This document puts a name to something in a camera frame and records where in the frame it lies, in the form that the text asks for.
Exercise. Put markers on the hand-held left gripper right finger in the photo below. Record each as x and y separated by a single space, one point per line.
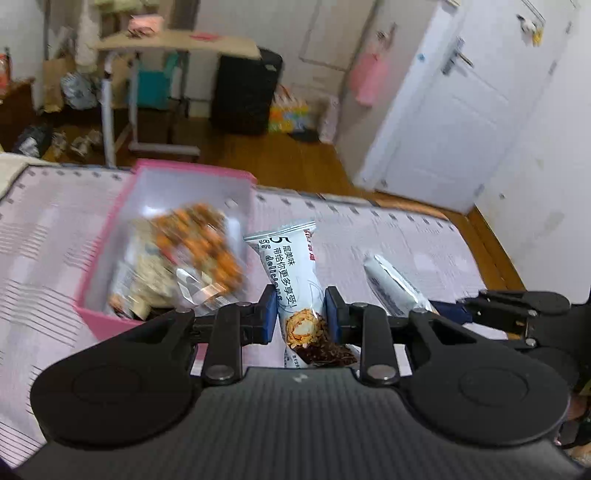
333 314

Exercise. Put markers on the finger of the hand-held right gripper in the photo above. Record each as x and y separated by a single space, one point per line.
452 311
524 342

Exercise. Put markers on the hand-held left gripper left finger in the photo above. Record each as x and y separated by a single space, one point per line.
267 318

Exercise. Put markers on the white blue wafer bar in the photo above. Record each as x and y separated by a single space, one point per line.
295 286
392 286

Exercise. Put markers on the large clear mixed nut bag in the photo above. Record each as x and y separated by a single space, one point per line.
198 240

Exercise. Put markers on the beige noodle pack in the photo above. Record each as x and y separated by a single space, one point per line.
147 272

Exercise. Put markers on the pink cardboard box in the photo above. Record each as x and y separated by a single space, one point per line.
101 318

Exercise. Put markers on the black round mat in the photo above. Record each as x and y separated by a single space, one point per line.
304 136

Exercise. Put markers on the white pink bag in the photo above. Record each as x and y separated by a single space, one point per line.
328 122

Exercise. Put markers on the white door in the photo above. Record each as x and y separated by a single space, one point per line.
461 120

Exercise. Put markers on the colourful gift bag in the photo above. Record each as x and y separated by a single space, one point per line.
288 115

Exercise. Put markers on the black suitcase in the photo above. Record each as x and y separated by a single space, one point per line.
247 92

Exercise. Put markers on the pink paper bag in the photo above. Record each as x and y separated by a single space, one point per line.
369 78

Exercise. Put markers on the light shoe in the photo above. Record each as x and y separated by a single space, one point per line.
85 143
60 143

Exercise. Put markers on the teal bag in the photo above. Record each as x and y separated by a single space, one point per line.
154 83

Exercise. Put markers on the white wardrobe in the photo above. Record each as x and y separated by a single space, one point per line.
323 37

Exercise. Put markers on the red flat item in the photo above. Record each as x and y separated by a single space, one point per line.
203 36

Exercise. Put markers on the yellow door ornament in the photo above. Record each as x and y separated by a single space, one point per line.
531 26

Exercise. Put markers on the cream blanket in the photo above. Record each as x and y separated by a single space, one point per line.
9 173

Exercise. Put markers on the white plastic bag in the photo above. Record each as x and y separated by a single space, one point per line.
78 90

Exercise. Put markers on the dark bag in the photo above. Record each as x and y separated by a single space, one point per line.
30 138

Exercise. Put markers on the brown paper bag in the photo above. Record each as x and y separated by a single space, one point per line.
55 85

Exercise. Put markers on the pink case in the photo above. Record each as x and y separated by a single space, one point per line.
145 24

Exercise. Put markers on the wooden cabinet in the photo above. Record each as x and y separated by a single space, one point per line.
16 115

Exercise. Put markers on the white coat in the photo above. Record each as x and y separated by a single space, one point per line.
85 32

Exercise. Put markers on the red bag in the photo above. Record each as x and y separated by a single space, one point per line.
3 74

